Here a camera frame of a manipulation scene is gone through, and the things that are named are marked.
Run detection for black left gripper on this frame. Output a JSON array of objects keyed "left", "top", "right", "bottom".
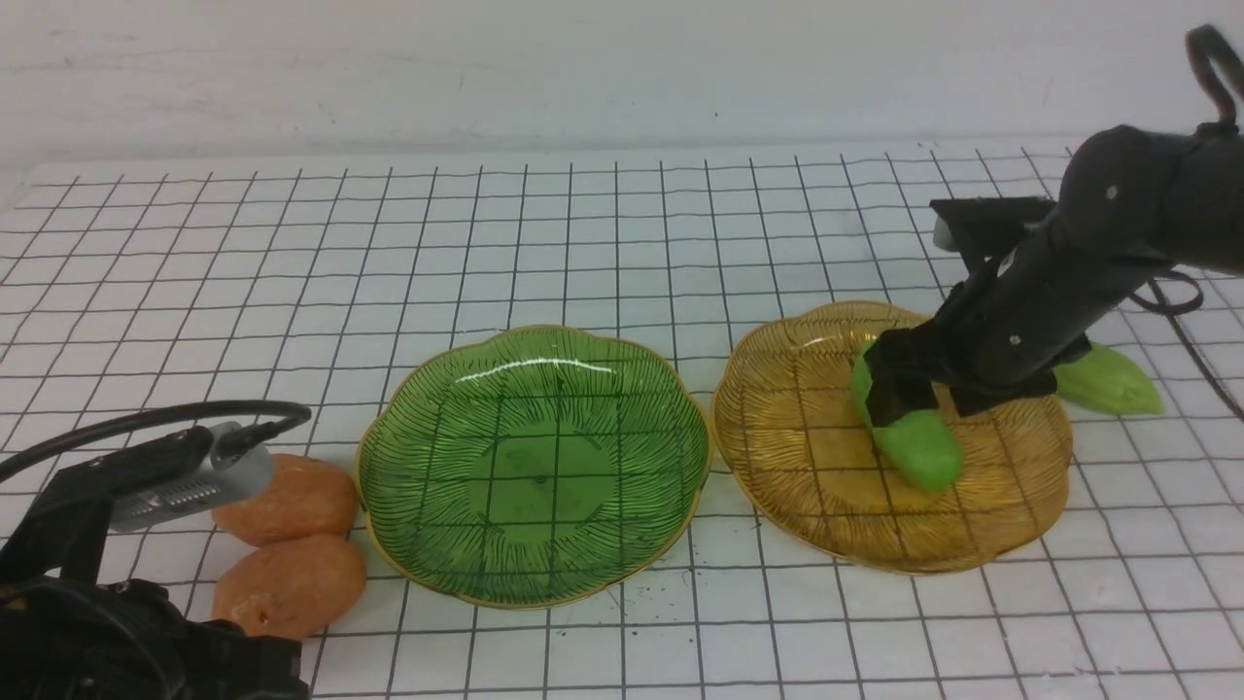
[{"left": 2, "top": 458, "right": 310, "bottom": 699}]

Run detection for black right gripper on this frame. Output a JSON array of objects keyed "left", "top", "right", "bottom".
[{"left": 863, "top": 219, "right": 1154, "bottom": 429}]

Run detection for green gourd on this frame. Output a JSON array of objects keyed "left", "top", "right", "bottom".
[{"left": 851, "top": 341, "right": 965, "bottom": 494}]

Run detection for green gourd one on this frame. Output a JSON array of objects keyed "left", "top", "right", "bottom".
[{"left": 1054, "top": 342, "right": 1164, "bottom": 417}]

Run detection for orange potato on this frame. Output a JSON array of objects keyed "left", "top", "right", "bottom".
[
  {"left": 211, "top": 453, "right": 360, "bottom": 546},
  {"left": 211, "top": 535, "right": 367, "bottom": 642}
]

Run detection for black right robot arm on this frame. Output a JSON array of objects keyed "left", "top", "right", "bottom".
[{"left": 857, "top": 126, "right": 1243, "bottom": 426}]

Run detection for amber ribbed glass plate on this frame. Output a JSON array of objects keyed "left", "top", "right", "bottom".
[{"left": 710, "top": 298, "right": 1074, "bottom": 576}]

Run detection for green ribbed glass plate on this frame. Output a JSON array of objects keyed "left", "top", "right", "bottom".
[{"left": 355, "top": 325, "right": 714, "bottom": 609}]

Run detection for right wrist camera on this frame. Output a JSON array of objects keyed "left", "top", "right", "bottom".
[{"left": 929, "top": 196, "right": 1054, "bottom": 271}]

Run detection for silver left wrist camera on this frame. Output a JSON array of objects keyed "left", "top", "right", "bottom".
[{"left": 109, "top": 421, "right": 276, "bottom": 533}]

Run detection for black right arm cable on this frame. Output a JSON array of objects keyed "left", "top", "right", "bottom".
[{"left": 1127, "top": 24, "right": 1244, "bottom": 424}]

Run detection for black left camera cable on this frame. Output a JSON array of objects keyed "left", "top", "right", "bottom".
[{"left": 0, "top": 402, "right": 313, "bottom": 484}]

